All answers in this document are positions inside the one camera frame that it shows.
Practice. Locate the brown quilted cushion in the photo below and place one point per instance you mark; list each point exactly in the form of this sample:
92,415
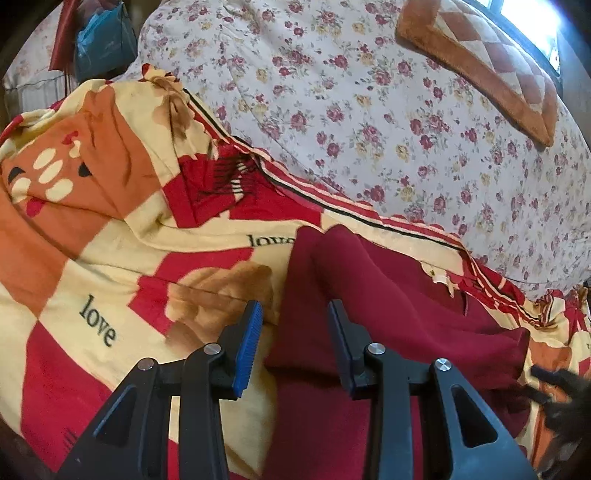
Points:
485,60

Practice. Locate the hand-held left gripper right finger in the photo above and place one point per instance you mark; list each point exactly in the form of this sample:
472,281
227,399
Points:
340,341

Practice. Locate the printed red yellow blanket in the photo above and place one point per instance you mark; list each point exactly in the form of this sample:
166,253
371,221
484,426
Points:
106,258

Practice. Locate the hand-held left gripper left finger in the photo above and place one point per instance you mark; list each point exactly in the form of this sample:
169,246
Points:
247,344

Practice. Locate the blue plastic bag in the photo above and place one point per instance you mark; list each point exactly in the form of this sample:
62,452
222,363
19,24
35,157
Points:
104,41

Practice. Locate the floral white quilt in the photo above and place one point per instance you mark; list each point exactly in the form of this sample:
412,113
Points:
369,106

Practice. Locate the window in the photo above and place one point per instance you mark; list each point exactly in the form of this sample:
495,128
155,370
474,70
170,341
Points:
531,27

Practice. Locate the red hanging cloth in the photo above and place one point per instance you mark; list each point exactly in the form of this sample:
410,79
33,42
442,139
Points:
64,32

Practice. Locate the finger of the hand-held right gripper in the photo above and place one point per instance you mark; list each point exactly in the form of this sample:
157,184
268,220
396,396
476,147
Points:
561,381

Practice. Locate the floral white pillow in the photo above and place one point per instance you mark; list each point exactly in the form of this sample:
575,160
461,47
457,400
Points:
32,69

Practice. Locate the maroon small garment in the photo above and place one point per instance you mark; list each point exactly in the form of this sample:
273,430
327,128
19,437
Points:
383,323

